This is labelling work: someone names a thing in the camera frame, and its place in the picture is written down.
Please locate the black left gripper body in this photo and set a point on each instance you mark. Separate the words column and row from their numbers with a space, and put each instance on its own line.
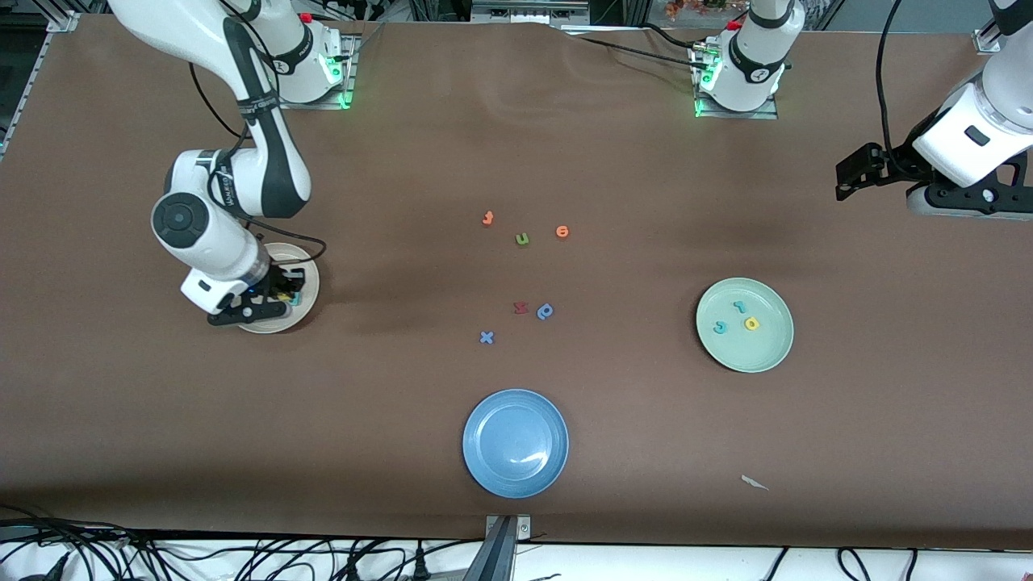
column 894, row 164

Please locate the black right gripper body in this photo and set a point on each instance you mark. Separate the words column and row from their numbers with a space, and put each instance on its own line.
column 280, row 281

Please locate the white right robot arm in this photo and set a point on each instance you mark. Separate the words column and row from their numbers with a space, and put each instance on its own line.
column 210, row 242

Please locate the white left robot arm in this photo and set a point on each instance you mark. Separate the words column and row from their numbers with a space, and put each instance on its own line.
column 984, row 129

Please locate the beige brown plate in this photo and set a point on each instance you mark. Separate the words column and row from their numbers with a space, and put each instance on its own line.
column 311, row 278

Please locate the light green plate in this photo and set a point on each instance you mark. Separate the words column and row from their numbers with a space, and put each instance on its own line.
column 744, row 351

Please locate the orange dried plant decoration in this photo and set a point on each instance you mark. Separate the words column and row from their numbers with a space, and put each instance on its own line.
column 694, row 6

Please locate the blue letter p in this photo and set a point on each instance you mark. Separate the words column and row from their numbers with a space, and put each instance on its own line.
column 545, row 311

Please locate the blue plate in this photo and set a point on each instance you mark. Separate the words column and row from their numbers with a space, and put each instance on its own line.
column 515, row 443

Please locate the white paper scrap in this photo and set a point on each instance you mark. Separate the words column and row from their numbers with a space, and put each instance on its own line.
column 752, row 482

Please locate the grey metal equipment box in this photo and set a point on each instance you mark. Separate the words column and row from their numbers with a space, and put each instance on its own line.
column 529, row 10

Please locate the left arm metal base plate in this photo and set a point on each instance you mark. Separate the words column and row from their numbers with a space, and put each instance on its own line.
column 726, row 114

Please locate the aluminium frame rail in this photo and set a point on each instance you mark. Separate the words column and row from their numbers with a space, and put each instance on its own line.
column 983, row 40
column 66, row 22

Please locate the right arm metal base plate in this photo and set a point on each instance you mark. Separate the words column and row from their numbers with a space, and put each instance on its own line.
column 349, row 68

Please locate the grey metal bracket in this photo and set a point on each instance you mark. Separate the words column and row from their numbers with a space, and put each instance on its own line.
column 523, row 528

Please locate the black camera stand pole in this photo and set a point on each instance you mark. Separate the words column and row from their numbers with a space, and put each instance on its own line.
column 494, row 557

